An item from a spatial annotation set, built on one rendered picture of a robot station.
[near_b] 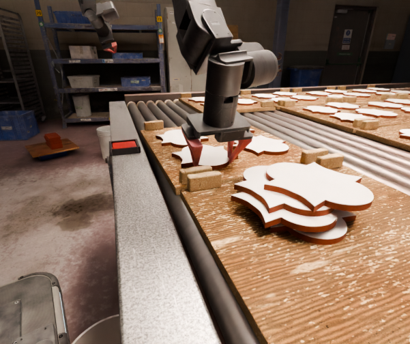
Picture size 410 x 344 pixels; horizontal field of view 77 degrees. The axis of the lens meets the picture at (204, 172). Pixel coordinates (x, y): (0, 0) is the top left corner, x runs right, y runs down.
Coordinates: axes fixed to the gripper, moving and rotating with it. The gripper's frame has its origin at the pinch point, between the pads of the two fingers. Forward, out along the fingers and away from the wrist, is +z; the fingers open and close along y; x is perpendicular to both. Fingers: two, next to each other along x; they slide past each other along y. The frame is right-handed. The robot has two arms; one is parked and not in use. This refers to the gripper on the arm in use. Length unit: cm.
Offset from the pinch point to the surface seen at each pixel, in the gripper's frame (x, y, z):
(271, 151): 1.6, 15.3, 1.4
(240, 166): -1.7, 5.6, 1.1
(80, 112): 435, -59, 199
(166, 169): 2.0, -9.0, 2.0
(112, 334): 1, -28, 68
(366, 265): -30.2, 5.1, -6.9
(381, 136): 3, 53, 3
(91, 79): 438, -31, 141
